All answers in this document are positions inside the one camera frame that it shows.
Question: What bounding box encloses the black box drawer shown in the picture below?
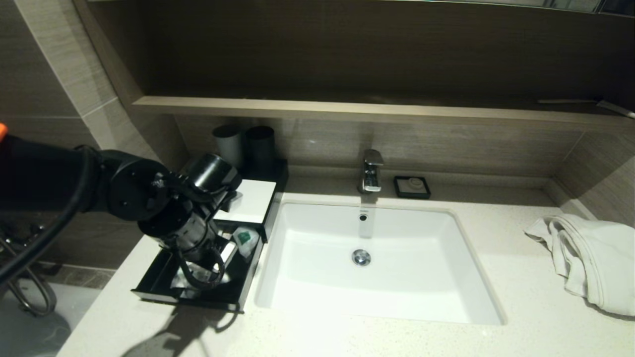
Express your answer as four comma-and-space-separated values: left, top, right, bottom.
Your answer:
131, 221, 266, 313

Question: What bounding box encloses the dark brown cup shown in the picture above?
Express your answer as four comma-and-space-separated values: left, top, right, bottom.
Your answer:
246, 125, 276, 170

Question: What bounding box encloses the white flat sheet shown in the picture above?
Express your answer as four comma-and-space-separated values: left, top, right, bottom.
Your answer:
214, 178, 277, 225

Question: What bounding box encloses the grey cup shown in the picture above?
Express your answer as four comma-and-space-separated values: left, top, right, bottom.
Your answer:
212, 125, 245, 167

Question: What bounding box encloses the chrome faucet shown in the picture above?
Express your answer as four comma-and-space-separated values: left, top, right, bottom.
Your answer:
358, 150, 384, 195

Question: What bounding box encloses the black soap dish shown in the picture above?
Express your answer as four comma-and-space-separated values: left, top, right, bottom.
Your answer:
393, 176, 431, 200

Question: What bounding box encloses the white ceramic sink basin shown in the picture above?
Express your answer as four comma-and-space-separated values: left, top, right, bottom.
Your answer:
255, 201, 507, 326

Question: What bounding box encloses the white towel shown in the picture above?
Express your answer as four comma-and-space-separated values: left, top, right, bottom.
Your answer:
522, 214, 635, 317

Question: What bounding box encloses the wooden wall shelf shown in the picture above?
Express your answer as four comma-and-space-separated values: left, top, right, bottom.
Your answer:
131, 96, 635, 130

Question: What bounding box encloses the wall mirror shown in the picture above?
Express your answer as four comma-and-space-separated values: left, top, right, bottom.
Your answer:
422, 0, 635, 15

